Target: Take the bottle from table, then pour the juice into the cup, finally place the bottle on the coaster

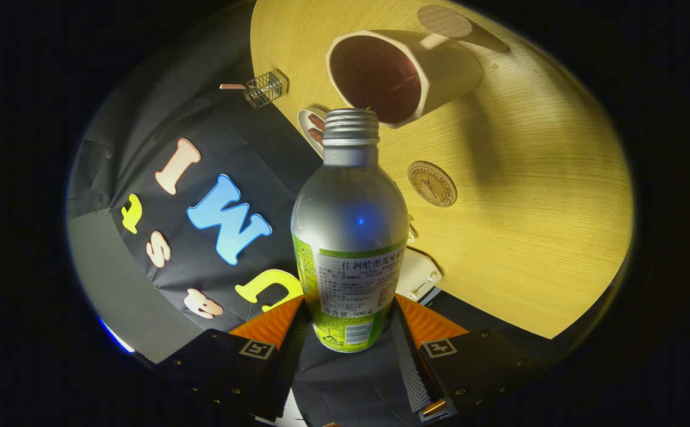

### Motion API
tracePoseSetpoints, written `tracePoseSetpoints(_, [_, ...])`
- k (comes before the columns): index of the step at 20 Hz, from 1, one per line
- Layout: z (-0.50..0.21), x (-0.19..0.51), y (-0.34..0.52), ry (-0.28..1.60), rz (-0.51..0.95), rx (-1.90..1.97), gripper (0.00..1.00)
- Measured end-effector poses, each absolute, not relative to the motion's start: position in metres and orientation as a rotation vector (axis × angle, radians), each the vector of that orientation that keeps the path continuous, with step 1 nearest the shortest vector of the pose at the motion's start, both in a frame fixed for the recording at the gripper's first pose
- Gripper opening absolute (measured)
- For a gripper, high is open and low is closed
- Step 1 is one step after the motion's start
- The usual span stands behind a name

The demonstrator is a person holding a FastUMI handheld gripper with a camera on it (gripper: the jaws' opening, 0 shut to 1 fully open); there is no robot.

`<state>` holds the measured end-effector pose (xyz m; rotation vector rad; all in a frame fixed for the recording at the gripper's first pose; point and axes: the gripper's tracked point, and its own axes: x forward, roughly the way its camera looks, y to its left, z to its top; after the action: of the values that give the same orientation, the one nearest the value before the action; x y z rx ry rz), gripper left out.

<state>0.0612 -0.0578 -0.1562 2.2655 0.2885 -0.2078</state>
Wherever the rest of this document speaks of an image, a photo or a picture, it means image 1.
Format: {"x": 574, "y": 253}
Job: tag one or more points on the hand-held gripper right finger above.
{"x": 410, "y": 367}

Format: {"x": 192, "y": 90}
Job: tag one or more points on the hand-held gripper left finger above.
{"x": 291, "y": 367}

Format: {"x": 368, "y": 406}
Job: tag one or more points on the silver juice bottle green label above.
{"x": 347, "y": 219}

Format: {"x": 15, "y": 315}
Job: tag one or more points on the round cork coaster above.
{"x": 432, "y": 184}

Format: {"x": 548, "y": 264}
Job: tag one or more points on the white toaster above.
{"x": 416, "y": 273}

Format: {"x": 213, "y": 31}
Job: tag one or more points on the wooden table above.
{"x": 528, "y": 237}

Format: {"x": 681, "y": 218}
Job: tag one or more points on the red-brown meat slice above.
{"x": 316, "y": 136}
{"x": 317, "y": 121}

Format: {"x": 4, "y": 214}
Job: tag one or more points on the black backdrop cloth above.
{"x": 232, "y": 142}

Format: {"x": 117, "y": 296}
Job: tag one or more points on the white oval plate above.
{"x": 304, "y": 121}

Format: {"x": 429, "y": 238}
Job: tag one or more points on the pink checked straw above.
{"x": 232, "y": 86}

